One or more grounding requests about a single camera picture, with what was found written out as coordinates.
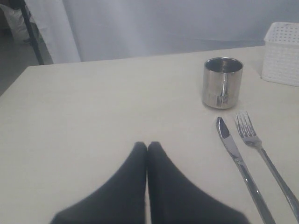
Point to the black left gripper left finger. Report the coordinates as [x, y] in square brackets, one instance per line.
[121, 200]

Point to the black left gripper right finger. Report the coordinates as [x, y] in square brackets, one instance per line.
[176, 200]

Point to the silver metal knife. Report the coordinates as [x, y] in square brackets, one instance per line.
[233, 150]

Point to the silver metal fork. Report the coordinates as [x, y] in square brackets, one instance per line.
[250, 138]

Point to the stainless steel cup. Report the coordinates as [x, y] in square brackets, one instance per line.
[221, 82]

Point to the white plastic perforated basket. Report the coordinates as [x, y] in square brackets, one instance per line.
[281, 58]

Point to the white curtain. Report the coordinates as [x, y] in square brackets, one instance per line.
[91, 30]

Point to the black metal stand pole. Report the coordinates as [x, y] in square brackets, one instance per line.
[33, 40]

